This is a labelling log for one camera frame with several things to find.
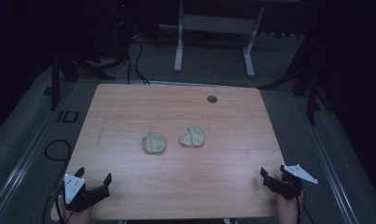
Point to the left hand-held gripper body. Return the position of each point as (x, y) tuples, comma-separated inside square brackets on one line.
[(80, 196)]

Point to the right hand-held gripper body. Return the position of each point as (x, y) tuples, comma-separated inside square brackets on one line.
[(289, 185)]

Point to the pale green sock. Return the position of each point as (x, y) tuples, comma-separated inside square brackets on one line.
[(154, 142), (192, 137)]

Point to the person's left hand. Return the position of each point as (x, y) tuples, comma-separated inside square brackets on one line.
[(78, 216)]

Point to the person's right hand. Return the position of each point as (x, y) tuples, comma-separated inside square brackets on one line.
[(287, 210)]

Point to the black floor stand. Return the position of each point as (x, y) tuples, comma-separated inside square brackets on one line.
[(311, 90), (67, 67)]

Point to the round grey table grommet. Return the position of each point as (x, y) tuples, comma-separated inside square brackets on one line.
[(212, 99)]

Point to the dark equipment with red light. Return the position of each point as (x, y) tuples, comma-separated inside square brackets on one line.
[(117, 28)]

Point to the metal floor rail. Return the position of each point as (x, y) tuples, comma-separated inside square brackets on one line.
[(17, 172), (328, 161)]

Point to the white metal desk frame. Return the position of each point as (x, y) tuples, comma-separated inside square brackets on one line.
[(218, 24)]

